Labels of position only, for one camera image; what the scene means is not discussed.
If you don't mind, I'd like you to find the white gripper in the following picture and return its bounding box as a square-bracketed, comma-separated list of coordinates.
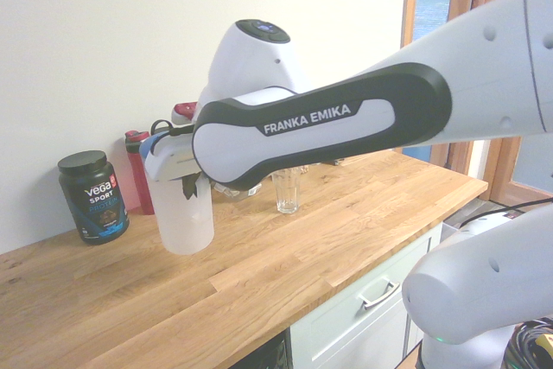
[144, 133, 204, 203]

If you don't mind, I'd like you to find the translucent pitcher with blue lid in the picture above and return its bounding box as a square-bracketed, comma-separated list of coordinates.
[139, 135, 216, 257]

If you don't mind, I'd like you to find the red water bottle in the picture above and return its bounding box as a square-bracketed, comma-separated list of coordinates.
[124, 128, 156, 216]

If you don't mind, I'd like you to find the glass container with teal lid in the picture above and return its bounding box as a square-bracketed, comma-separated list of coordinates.
[213, 181, 265, 202]

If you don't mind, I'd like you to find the black protein powder tub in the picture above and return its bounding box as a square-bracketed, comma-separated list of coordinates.
[57, 150, 131, 246]

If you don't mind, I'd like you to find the clear drinking glass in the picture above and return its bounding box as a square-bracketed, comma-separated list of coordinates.
[270, 167, 302, 215]

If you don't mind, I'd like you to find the black dishwasher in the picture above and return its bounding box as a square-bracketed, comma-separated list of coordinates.
[227, 328, 293, 369]

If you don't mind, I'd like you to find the white cabinet drawer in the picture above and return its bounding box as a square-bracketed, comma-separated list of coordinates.
[288, 220, 445, 369]

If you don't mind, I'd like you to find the white plastic bin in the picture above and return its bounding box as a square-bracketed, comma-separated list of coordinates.
[440, 216, 467, 241]

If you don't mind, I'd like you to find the wooden door with glass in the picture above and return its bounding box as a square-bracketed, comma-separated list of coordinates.
[489, 134, 553, 211]

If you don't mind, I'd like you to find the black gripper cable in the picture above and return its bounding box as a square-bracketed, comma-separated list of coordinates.
[168, 122, 196, 138]

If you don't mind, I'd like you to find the silver drawer handle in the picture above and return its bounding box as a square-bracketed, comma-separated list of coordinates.
[357, 278, 401, 311]

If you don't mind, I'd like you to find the thin black floor cable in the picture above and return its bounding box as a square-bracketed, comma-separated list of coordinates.
[456, 197, 553, 232]

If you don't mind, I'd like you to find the yellow and black cable bundle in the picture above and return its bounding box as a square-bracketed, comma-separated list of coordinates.
[509, 319, 553, 369]

